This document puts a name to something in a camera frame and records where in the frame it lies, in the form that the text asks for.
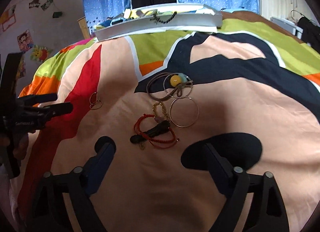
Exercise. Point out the black clothes pile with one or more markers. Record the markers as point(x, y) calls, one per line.
point(310, 33)

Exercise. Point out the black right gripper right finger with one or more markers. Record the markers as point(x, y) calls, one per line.
point(219, 155)

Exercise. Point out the white tray with cartoon towel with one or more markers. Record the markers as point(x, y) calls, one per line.
point(160, 18)

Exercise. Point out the black hair clip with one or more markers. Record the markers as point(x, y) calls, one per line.
point(159, 129)

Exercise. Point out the large thin bangle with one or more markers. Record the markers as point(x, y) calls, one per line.
point(184, 112)

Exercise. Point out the yellow bear wall sticker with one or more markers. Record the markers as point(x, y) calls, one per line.
point(40, 53)

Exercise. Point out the colourful patchwork bed sheet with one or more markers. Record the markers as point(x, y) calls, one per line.
point(155, 94)

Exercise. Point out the white wardrobe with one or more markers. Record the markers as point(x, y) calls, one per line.
point(291, 10)

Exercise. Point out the grey white storage box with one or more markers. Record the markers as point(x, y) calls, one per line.
point(288, 26)

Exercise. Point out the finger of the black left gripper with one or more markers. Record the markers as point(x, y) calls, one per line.
point(31, 100)
point(40, 115)

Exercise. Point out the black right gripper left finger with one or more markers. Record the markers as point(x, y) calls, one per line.
point(96, 167)

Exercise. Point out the cartoon wall poster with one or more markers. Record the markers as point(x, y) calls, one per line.
point(25, 41)

